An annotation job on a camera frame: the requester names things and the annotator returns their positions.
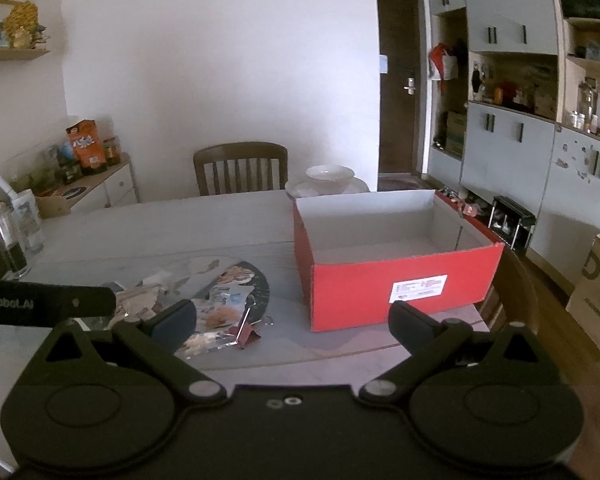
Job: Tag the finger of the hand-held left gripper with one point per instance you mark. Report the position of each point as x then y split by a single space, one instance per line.
45 304

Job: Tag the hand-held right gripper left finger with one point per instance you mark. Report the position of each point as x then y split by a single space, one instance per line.
177 322

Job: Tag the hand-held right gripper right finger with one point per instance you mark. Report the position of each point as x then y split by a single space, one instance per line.
405 322

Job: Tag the clear plastic snack packet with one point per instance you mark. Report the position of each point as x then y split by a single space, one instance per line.
215 317

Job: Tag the brown snack packet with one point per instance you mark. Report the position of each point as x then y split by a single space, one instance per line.
140 300

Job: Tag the red cardboard box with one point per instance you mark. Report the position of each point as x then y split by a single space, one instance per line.
380 280

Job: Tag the pink binder clip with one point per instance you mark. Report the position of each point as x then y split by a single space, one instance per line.
247 336

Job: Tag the white round desktop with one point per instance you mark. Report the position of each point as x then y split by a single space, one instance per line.
180 230

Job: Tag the clear drinking glass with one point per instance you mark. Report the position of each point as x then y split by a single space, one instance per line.
27 222

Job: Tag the patterned glass turntable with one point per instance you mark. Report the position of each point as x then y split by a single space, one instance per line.
280 310

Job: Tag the pink shoe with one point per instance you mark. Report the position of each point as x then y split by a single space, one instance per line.
460 200

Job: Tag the white sideboard cabinet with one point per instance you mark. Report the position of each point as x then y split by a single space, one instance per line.
115 185

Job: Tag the dark red doormat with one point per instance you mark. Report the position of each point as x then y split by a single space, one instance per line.
400 182

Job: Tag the black metal rack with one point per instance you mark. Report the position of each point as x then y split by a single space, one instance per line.
515 210

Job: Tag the orange snack box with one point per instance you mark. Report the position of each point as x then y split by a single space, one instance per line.
86 147

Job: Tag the brown glass jar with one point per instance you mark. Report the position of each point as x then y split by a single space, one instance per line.
111 152

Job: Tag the white porcelain bowl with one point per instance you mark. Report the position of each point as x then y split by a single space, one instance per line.
330 174

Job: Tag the white gold-rimmed plate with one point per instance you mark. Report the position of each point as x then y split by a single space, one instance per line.
300 187

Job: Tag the brown wooden slatted chair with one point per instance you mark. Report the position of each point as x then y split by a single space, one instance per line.
240 152

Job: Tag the brown paper bag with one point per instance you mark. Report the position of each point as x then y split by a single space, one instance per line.
595 300

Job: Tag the green printed cardboard box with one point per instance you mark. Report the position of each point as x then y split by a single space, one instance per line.
456 132

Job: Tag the dark brown door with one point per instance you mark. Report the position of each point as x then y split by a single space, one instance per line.
395 125

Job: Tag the silver door lock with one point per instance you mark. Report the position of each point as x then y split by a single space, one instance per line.
409 85

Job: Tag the red hanging bag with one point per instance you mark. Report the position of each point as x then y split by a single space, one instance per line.
440 60

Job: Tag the yellow ornament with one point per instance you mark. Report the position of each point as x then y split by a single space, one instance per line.
22 20

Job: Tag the tall clear glass jar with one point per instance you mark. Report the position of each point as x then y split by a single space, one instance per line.
587 102

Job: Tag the wooden wall shelf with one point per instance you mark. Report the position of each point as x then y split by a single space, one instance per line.
15 55

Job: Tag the white wall cabinet unit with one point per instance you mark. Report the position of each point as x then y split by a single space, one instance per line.
505 5

